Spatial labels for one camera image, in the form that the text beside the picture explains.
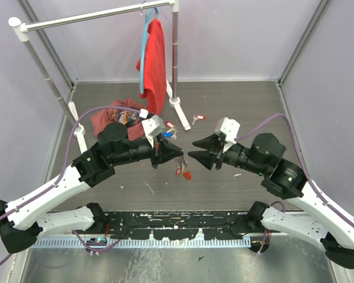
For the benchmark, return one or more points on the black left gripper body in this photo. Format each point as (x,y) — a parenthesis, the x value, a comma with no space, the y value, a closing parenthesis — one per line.
(155,151)

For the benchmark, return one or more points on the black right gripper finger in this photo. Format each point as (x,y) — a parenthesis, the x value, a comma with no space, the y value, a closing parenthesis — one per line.
(205,158)
(208,143)

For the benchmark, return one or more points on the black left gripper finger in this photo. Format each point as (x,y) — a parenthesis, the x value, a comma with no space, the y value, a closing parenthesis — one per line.
(167,147)
(177,160)

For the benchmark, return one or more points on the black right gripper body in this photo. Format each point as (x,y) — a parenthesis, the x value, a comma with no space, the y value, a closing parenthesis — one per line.
(221,151)

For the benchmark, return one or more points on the key with red tag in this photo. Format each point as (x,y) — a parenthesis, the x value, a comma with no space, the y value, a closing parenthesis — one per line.
(178,170)
(170,125)

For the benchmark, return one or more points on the red carabiner keyring with chain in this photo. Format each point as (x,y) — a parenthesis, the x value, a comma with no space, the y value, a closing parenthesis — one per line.
(185,171)

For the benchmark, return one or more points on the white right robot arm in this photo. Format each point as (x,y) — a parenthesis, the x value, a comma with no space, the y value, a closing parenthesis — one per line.
(328,227)

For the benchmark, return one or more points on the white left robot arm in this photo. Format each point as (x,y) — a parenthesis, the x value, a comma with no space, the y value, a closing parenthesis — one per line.
(30,218)

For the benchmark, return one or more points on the key with blue tag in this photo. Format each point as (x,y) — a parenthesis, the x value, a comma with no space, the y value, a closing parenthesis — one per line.
(170,134)

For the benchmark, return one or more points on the red tag key by rack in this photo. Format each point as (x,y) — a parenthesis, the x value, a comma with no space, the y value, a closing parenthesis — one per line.
(198,117)

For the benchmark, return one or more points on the crumpled maroon t-shirt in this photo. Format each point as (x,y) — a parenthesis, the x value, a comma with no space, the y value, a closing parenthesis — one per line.
(130,119)

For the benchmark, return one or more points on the red hanging t-shirt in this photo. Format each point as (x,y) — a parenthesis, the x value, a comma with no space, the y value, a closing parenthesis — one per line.
(154,69)

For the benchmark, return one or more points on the small circuit board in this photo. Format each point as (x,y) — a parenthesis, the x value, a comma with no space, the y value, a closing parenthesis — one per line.
(97,241)

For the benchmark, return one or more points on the white metal clothes rack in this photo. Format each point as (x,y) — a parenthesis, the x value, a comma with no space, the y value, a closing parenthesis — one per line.
(104,46)

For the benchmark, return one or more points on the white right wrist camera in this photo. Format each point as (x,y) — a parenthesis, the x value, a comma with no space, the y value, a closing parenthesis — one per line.
(229,128)

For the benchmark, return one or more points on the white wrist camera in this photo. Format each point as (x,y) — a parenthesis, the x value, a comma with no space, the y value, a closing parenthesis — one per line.
(229,128)
(152,125)

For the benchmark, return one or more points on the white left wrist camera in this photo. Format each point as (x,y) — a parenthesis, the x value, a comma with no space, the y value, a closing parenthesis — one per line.
(152,125)

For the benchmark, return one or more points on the perforated cable duct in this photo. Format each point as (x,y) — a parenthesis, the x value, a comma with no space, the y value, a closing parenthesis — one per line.
(198,242)

